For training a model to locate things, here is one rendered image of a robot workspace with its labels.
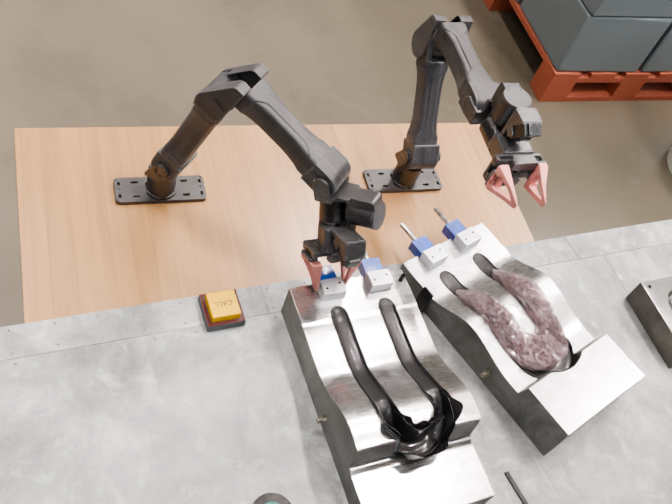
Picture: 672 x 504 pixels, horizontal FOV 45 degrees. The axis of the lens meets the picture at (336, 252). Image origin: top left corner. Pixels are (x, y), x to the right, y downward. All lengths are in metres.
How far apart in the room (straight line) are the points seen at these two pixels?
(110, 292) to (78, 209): 0.22
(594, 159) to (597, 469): 2.12
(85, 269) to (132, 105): 1.52
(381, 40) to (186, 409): 2.50
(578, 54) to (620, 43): 0.19
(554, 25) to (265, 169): 2.10
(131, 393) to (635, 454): 1.06
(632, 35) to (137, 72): 2.09
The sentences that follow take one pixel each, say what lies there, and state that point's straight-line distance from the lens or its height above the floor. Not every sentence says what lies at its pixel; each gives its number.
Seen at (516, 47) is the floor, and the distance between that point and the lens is 4.07.
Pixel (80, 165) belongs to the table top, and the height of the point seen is 0.80.
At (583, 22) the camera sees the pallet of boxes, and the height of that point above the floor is 0.43.
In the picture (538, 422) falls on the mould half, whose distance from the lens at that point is 1.71.
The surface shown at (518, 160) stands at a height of 1.23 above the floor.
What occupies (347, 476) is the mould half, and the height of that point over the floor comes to 0.84.
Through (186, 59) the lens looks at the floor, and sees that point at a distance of 3.39.
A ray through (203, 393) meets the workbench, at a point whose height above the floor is 0.80.
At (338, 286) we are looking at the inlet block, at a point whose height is 0.92.
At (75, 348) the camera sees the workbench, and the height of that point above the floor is 0.80.
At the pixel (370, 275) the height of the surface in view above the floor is 0.92.
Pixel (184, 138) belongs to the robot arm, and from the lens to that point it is 1.65.
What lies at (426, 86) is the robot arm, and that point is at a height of 1.08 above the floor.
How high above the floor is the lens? 2.23
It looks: 51 degrees down
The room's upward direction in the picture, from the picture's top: 23 degrees clockwise
